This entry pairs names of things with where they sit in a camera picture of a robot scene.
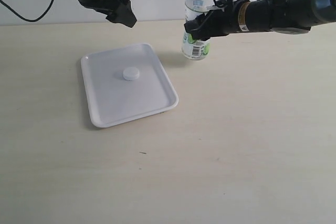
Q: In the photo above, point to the white plastic tray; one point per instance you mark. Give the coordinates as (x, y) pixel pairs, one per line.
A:
(111, 99)

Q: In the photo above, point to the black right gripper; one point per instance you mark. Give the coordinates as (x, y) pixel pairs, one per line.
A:
(217, 23)

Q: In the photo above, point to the white bottle cap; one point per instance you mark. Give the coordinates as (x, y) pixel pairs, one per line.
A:
(131, 73)

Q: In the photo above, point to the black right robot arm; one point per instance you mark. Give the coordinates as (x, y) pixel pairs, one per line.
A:
(261, 16)

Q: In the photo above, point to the clear plastic drink bottle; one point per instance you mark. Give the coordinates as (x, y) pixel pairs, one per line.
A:
(191, 48)

